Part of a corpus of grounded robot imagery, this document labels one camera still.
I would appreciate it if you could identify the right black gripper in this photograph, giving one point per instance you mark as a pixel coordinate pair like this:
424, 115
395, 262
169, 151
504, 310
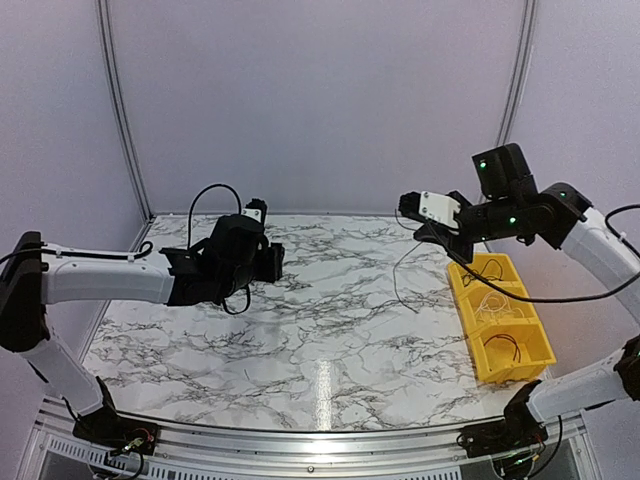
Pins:
433, 232

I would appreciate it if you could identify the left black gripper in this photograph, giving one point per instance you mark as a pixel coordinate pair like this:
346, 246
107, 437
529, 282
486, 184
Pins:
272, 270

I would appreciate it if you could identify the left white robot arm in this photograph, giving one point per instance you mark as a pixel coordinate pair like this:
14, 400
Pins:
39, 274

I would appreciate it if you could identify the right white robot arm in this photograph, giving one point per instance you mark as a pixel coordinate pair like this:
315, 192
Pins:
567, 221

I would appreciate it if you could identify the yellow three-compartment bin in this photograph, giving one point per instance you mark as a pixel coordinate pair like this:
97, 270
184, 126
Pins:
505, 337

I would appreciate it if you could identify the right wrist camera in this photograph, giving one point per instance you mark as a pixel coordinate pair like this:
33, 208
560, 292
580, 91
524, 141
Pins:
427, 207

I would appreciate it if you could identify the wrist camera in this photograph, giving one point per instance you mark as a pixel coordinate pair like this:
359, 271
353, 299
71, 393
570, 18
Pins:
427, 207
255, 209

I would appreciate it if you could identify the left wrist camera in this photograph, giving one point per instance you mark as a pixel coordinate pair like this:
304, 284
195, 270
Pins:
255, 209

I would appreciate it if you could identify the right aluminium frame post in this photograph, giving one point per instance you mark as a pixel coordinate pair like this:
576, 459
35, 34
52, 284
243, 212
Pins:
520, 70

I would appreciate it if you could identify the aluminium frame post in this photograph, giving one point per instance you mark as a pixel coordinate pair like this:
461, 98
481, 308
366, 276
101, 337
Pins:
118, 103
520, 70

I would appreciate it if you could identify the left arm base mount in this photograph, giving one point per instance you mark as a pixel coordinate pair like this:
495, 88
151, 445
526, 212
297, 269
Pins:
107, 427

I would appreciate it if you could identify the front aluminium rail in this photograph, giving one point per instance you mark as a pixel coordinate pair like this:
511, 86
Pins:
192, 451

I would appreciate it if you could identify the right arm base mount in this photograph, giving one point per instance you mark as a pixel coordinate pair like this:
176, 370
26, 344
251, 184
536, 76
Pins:
517, 429

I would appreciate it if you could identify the left aluminium frame post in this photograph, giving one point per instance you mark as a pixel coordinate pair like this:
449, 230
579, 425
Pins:
118, 103

